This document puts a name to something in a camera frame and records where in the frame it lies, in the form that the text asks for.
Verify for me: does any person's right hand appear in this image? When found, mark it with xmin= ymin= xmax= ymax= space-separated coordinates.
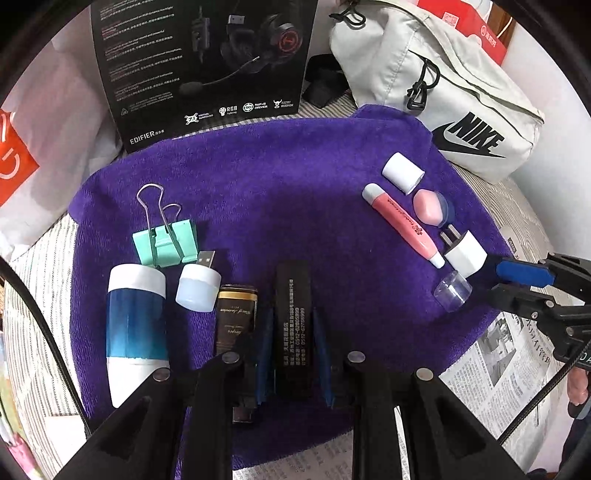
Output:
xmin=567 ymin=367 xmax=591 ymax=409

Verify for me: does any pink lip gloss tube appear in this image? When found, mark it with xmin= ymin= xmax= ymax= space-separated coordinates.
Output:
xmin=362 ymin=183 xmax=445 ymax=269

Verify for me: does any green binder clip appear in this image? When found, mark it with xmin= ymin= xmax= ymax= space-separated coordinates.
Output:
xmin=131 ymin=184 xmax=200 ymax=269

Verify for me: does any braided right gripper cable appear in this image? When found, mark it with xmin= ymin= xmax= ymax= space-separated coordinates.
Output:
xmin=496 ymin=339 xmax=591 ymax=446

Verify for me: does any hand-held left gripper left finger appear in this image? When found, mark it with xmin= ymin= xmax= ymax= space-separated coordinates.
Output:
xmin=90 ymin=316 xmax=279 ymax=480

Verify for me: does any white cylindrical cap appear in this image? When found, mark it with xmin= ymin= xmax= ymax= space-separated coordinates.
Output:
xmin=382 ymin=152 xmax=426 ymax=195

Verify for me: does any black gold tube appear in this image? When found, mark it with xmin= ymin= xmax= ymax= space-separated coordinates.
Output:
xmin=215 ymin=285 xmax=259 ymax=423

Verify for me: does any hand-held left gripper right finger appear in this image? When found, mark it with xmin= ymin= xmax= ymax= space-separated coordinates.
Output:
xmin=309 ymin=309 xmax=504 ymax=480

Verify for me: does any red white box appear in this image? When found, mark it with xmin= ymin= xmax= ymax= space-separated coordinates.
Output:
xmin=418 ymin=0 xmax=515 ymax=65

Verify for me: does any clear plastic cap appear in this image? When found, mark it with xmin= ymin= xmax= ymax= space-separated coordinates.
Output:
xmin=433 ymin=270 xmax=472 ymax=312

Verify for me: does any purple towel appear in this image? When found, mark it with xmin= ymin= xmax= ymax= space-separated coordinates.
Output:
xmin=68 ymin=104 xmax=515 ymax=472

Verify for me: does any black pouch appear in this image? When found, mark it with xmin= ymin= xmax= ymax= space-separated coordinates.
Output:
xmin=302 ymin=53 xmax=354 ymax=109

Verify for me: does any newspaper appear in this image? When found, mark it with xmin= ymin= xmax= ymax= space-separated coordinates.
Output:
xmin=231 ymin=224 xmax=591 ymax=480

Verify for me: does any white sling bag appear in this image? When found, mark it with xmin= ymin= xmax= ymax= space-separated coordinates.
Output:
xmin=329 ymin=0 xmax=546 ymax=183

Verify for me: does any long black box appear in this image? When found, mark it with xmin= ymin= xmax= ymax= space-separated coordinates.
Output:
xmin=272 ymin=261 xmax=317 ymax=402

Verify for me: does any white plastic bag red label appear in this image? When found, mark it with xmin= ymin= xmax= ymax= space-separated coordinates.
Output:
xmin=0 ymin=28 xmax=125 ymax=259

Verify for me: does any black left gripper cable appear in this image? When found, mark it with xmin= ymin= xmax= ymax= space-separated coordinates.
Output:
xmin=0 ymin=256 xmax=90 ymax=437

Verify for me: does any black headset box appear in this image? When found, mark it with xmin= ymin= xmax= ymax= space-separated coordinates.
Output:
xmin=90 ymin=0 xmax=319 ymax=155

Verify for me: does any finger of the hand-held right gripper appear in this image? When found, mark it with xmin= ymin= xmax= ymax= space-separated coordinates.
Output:
xmin=494 ymin=251 xmax=591 ymax=289
xmin=489 ymin=281 xmax=591 ymax=334

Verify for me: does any pink egg-shaped lip balm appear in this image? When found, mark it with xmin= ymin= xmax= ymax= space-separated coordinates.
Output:
xmin=412 ymin=187 xmax=455 ymax=227

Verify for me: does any white charger plug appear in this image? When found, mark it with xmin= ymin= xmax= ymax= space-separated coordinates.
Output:
xmin=438 ymin=229 xmax=488 ymax=279

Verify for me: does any blue and white bottle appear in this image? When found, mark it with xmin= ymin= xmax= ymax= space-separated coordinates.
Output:
xmin=105 ymin=263 xmax=171 ymax=409

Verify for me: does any pink cloth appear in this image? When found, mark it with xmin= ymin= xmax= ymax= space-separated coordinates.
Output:
xmin=0 ymin=431 xmax=47 ymax=480

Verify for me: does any white usb night light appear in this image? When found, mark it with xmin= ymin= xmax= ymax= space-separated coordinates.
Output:
xmin=175 ymin=249 xmax=222 ymax=315

